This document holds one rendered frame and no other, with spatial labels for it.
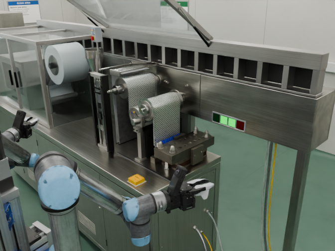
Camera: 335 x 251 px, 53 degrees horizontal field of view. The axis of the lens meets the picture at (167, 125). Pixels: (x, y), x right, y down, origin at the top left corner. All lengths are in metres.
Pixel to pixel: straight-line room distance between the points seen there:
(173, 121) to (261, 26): 2.66
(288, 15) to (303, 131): 2.71
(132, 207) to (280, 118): 1.02
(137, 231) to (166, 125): 1.03
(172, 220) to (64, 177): 1.21
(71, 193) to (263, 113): 1.23
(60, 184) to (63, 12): 7.02
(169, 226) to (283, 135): 0.87
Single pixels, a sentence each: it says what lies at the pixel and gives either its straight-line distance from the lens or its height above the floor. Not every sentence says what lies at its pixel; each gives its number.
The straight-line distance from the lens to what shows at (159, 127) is 2.12.
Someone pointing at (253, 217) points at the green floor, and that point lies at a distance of 3.25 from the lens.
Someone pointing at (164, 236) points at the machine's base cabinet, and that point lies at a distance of 2.14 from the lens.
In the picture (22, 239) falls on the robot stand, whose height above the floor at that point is 1.03.
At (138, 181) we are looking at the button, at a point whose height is 0.92.
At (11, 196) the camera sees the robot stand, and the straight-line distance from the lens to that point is 1.41.
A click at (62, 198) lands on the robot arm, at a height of 1.38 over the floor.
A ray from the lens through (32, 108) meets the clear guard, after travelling 3.13.
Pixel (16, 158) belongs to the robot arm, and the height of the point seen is 1.18.
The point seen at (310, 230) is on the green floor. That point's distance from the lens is 3.25.
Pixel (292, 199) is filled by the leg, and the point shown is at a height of 0.73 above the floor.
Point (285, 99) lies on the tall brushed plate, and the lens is 1.85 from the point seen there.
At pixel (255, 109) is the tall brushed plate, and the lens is 1.96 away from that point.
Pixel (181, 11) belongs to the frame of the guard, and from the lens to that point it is 1.88.
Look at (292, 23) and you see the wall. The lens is 4.39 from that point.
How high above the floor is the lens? 1.95
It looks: 22 degrees down
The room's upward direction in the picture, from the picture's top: 1 degrees counter-clockwise
